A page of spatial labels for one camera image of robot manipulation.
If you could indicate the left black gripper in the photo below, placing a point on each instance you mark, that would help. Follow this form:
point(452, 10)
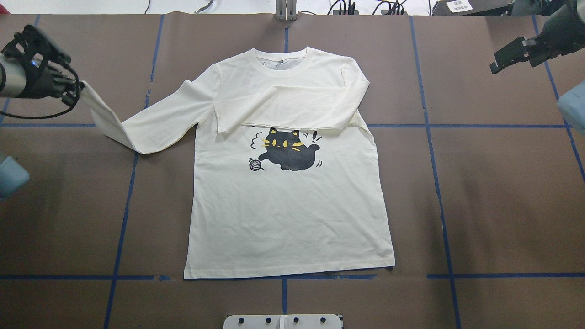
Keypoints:
point(40, 83)

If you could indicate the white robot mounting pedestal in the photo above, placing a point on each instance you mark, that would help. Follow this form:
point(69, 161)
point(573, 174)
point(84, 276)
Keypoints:
point(284, 321)

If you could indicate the orange black power strip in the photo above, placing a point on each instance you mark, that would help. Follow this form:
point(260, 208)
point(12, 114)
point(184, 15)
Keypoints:
point(343, 8)
point(390, 8)

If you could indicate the dark box with label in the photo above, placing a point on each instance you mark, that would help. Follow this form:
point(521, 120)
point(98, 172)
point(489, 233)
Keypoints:
point(471, 7)

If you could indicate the near orange black power strip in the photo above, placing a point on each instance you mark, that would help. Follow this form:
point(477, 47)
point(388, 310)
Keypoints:
point(390, 8)

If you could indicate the aluminium frame post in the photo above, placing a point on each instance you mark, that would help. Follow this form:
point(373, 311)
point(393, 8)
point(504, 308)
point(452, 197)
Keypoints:
point(286, 10)

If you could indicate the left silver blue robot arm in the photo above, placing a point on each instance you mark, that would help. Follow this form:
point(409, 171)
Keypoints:
point(34, 67)

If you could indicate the cream long-sleeve cat shirt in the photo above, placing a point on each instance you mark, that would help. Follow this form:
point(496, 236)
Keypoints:
point(286, 171)

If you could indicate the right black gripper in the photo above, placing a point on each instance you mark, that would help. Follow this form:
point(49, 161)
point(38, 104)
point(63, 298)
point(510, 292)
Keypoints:
point(546, 44)

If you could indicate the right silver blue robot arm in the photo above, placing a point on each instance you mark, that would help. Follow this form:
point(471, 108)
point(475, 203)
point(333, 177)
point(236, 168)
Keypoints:
point(562, 34)

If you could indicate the far orange black power strip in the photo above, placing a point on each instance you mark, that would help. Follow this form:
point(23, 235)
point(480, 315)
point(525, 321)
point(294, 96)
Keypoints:
point(343, 8)

